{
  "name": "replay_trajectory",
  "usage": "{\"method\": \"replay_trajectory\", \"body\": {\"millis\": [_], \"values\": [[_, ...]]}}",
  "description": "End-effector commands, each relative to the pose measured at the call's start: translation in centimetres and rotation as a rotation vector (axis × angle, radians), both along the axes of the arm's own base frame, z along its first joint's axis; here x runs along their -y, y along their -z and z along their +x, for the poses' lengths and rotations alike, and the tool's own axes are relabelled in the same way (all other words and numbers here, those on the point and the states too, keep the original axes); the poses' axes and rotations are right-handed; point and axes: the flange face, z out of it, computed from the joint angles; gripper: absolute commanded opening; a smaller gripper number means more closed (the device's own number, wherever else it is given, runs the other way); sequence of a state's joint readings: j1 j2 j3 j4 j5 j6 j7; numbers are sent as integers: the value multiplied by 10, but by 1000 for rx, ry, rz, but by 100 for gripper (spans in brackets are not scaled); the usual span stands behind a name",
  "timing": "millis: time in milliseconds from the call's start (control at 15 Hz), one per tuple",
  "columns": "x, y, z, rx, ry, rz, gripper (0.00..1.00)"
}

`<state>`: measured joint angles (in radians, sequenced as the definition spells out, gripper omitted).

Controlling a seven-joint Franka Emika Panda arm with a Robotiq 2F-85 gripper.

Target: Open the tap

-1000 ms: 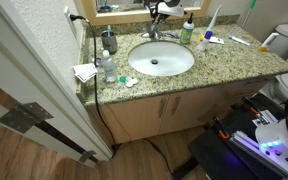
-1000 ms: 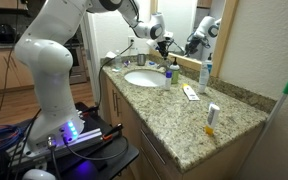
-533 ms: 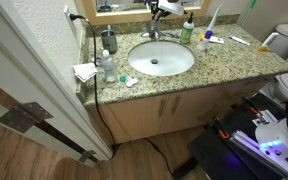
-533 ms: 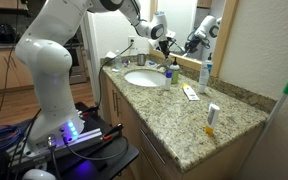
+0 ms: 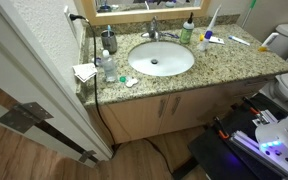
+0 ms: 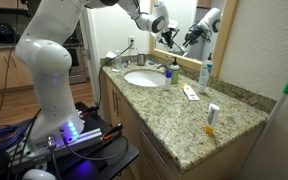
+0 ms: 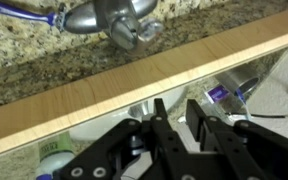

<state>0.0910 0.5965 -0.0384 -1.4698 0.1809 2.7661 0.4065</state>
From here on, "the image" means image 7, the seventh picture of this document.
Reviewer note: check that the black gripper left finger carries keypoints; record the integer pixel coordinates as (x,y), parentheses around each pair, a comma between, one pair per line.
(164,146)

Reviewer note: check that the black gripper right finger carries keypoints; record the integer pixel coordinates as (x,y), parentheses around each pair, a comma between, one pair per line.
(250,150)

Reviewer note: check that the chrome sink faucet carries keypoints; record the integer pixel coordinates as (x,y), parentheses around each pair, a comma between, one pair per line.
(117,20)

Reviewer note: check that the wood framed mirror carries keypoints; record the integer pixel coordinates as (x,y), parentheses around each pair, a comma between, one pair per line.
(117,86)

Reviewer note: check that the blue razor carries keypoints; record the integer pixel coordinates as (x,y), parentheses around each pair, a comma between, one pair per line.
(20,13)

